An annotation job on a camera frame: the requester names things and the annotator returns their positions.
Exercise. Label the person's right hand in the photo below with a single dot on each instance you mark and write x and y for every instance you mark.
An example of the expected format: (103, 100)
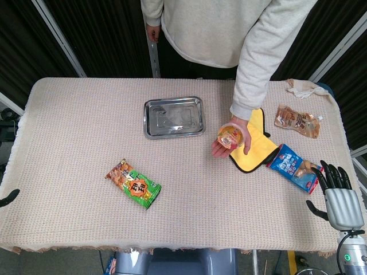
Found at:
(152, 32)

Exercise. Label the green orange snack bag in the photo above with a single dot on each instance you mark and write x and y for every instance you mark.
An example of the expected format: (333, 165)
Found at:
(133, 184)

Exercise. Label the metal slotted post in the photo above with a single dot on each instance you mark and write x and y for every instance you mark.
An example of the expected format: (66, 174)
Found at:
(153, 55)

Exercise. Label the person's left hand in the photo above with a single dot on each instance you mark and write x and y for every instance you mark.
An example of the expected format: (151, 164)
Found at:
(226, 149)

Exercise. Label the yellow cloth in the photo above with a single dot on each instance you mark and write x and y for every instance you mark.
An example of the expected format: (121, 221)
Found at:
(256, 144)

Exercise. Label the person in grey sweatshirt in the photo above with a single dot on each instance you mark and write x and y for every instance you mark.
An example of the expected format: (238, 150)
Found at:
(229, 43)

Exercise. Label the crumpled beige cloth bag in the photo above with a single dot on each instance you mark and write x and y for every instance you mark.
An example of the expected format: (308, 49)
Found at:
(306, 87)

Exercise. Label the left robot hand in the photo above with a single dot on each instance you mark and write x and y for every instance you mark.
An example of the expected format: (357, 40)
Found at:
(10, 196)

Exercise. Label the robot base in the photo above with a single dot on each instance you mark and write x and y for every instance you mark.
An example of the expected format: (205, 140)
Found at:
(175, 262)

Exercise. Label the beige tablecloth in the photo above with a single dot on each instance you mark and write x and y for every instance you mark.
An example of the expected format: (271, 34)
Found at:
(160, 160)

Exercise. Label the steel tray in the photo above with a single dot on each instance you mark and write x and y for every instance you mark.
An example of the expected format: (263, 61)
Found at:
(174, 117)

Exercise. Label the brown sauce pouch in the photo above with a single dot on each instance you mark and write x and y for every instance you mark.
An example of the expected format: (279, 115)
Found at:
(298, 121)

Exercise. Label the orange jelly cup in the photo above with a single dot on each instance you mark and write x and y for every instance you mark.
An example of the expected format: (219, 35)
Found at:
(230, 136)

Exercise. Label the blue snack bag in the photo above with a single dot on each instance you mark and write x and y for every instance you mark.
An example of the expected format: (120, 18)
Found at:
(295, 169)

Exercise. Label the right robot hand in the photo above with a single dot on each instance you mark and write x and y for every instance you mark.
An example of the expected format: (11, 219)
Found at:
(341, 203)

